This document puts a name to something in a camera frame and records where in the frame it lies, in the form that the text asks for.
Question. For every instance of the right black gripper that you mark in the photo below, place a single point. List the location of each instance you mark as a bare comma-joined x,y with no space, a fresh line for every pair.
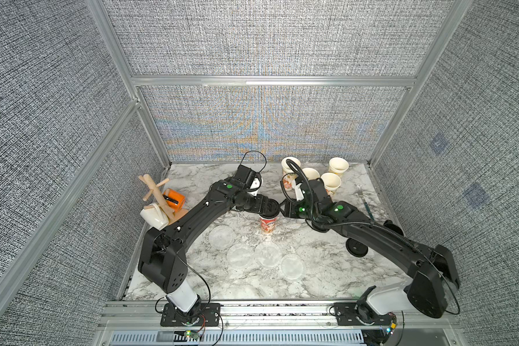
288,208

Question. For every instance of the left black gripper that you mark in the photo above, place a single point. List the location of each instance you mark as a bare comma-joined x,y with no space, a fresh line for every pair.
267,207

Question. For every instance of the black cup lid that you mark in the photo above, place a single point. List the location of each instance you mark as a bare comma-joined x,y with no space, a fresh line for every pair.
271,210
355,248

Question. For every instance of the red patterned paper cup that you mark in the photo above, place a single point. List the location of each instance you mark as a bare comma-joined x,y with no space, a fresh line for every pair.
268,224

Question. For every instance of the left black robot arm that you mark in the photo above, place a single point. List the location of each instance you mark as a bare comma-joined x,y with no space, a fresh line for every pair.
163,254

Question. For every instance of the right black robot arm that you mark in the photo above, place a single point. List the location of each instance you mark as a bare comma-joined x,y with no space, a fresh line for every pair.
431,271

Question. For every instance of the back left paper cup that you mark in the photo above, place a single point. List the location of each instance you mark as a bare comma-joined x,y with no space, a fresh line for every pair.
288,174

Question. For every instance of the yellow patterned paper cup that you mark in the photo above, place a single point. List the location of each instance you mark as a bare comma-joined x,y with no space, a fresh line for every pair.
310,173

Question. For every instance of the red flower paper cup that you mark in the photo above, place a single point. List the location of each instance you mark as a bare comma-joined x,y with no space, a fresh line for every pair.
332,182

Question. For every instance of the back right paper cup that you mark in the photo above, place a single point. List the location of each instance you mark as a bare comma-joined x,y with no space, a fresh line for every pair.
338,166

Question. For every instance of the orange mug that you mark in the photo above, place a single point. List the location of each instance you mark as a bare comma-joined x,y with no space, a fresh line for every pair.
174,199

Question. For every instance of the black mug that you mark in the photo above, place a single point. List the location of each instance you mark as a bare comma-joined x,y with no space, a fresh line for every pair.
392,226

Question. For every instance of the wooden mug tree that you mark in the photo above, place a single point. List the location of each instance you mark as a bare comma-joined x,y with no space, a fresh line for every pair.
155,192

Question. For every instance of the white mug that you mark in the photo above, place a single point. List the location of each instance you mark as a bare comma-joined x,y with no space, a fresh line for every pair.
155,216

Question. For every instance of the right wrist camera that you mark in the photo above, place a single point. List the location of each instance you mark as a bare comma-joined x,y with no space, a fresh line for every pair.
297,190

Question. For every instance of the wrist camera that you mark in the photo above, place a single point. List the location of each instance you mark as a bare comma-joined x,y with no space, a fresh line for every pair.
247,179
297,190

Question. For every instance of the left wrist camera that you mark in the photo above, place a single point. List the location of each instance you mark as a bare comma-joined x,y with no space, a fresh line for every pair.
247,179

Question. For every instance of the green handled fork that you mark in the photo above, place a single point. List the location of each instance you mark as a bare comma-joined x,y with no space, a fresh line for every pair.
359,192

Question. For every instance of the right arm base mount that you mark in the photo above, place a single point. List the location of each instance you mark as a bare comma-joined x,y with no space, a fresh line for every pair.
349,314

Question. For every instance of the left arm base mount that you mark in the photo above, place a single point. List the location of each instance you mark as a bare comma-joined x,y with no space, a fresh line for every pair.
206,315

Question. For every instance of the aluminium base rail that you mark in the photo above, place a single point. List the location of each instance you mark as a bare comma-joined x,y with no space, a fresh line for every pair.
275,322

